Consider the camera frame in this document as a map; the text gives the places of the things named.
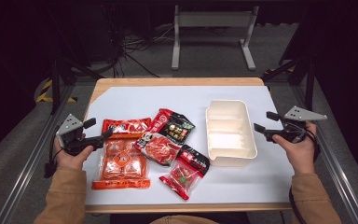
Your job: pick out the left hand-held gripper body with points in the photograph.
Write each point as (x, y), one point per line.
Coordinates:
(71, 127)

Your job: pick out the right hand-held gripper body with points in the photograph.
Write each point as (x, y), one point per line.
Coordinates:
(298, 115)

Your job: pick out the white plastic box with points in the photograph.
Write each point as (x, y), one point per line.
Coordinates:
(230, 133)

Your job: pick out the large orange seasoning packet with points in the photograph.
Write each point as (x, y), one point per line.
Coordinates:
(122, 161)

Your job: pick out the white and red meat-print packet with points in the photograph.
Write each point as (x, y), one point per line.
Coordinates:
(160, 149)

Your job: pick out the red and black seasoning packet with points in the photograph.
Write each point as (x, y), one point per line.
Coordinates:
(175, 126)

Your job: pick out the person's left hand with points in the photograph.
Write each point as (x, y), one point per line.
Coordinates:
(70, 161)

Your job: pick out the person's right hand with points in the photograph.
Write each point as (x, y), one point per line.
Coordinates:
(301, 155)

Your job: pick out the black tripod stand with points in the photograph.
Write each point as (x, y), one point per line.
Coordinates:
(309, 84)
(56, 81)

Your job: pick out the yellow and black floor tape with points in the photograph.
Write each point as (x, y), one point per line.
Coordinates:
(45, 93)

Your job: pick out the white table sheet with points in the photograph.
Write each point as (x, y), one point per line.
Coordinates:
(155, 99)

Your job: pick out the small red black-topped packet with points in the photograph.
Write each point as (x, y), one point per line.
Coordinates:
(185, 174)

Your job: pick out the person's tan clothed lap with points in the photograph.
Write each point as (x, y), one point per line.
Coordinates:
(183, 220)

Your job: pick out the aluminium rail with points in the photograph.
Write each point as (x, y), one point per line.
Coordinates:
(28, 165)
(338, 168)

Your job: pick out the white metal stand frame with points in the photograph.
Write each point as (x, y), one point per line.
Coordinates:
(214, 18)

